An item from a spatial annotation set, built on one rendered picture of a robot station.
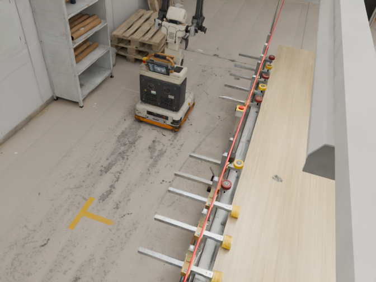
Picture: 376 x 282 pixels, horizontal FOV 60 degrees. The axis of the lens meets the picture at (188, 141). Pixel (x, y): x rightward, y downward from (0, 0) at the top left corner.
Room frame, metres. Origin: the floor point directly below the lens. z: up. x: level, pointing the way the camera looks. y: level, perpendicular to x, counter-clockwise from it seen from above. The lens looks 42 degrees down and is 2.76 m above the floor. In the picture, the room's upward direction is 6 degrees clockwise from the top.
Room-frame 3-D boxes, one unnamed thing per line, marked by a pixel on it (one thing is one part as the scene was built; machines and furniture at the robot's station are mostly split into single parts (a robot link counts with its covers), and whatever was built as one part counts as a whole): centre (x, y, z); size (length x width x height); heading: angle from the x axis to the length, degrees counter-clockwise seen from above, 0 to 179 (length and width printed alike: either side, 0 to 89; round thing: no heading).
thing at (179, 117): (3.55, 0.35, 0.16); 0.67 x 0.64 x 0.25; 164
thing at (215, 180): (1.43, -0.21, 0.93); 0.04 x 0.04 x 0.48; 75
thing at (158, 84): (3.46, 0.37, 0.59); 0.55 x 0.34 x 0.83; 74
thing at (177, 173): (1.67, -0.13, 0.84); 0.43 x 0.03 x 0.04; 75
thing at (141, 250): (0.93, -0.01, 0.95); 0.50 x 0.04 x 0.04; 75
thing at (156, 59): (3.44, 0.38, 0.87); 0.23 x 0.15 x 0.11; 74
